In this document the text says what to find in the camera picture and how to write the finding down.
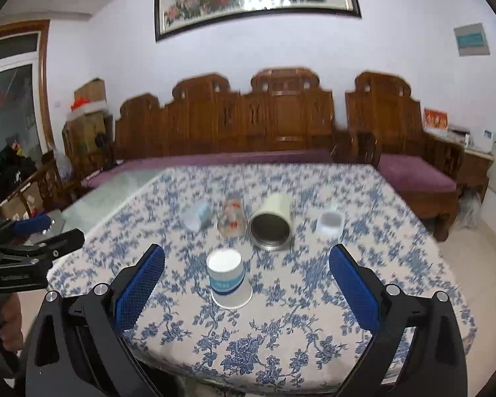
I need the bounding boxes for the white paper cup blue band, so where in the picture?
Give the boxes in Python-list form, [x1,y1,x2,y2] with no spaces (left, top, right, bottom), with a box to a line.
[206,248,253,310]

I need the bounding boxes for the small white square cup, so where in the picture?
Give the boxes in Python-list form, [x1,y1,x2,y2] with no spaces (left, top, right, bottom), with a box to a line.
[315,204,346,239]

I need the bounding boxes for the clear plastic measuring cup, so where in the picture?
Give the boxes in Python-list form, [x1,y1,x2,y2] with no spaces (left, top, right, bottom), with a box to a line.
[181,201,212,232]

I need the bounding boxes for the glass cup red flowers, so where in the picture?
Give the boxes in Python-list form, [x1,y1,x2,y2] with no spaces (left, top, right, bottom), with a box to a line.
[218,197,247,239]

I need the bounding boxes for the person's left hand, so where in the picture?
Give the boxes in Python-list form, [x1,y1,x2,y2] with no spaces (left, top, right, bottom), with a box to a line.
[0,293,23,352]

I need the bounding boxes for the stacked cardboard boxes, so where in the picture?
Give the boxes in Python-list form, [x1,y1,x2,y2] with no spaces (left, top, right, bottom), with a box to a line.
[62,78,113,177]

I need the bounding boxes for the cream steel-lined mug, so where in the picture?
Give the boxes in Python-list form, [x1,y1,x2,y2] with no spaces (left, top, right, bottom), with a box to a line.
[248,193,293,252]

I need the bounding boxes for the blue floral tablecloth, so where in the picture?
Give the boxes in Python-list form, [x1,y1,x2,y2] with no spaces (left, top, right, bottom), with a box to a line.
[48,164,477,394]

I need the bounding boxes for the purple armchair cushion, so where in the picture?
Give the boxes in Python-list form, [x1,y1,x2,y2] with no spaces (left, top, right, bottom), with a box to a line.
[377,154,456,193]

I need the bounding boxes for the purple sofa cushion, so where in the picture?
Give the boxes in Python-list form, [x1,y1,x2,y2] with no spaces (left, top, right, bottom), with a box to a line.
[81,149,332,189]

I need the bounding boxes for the wooden side table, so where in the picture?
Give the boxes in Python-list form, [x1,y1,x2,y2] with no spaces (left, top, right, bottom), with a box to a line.
[427,125,496,203]

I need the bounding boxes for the carved wooden armchair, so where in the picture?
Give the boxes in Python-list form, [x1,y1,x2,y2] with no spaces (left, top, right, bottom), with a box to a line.
[331,71,459,242]

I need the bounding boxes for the red greeting card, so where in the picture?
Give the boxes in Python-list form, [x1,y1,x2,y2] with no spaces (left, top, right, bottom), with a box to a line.
[424,109,449,131]

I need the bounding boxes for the carved wooden sofa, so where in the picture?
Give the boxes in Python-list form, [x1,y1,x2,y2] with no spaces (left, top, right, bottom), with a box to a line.
[115,67,335,159]

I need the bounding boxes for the glass door wooden frame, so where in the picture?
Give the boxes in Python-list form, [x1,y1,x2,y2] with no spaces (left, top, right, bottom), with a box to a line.
[0,20,62,220]

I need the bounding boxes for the grey wall panel box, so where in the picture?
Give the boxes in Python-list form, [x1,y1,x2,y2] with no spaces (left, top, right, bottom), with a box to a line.
[453,23,490,57]

